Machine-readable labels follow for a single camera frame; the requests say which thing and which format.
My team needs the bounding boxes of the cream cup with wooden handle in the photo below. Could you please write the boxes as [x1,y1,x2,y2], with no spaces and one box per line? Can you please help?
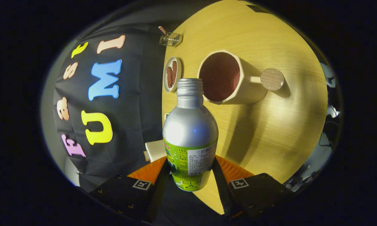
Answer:
[197,50,285,105]

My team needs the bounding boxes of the white toaster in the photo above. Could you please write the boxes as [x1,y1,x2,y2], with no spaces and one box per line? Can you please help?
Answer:
[144,140,167,163]

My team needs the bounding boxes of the wire mesh basket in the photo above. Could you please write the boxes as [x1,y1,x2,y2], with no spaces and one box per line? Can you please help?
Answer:
[159,31,182,47]

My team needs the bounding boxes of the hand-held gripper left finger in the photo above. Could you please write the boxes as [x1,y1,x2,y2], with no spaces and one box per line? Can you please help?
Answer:
[91,156,171,223]

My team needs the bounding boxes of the wooden table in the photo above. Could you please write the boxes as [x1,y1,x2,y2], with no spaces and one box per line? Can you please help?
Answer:
[162,0,328,215]

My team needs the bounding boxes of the white oval plate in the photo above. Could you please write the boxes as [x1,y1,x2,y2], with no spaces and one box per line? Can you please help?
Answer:
[163,56,182,93]

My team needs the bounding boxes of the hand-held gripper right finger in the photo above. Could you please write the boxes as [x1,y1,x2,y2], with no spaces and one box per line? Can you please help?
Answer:
[211,155,294,220]

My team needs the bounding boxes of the silver green-label juice bottle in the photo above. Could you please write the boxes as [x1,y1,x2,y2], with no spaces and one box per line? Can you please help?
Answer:
[162,78,219,191]

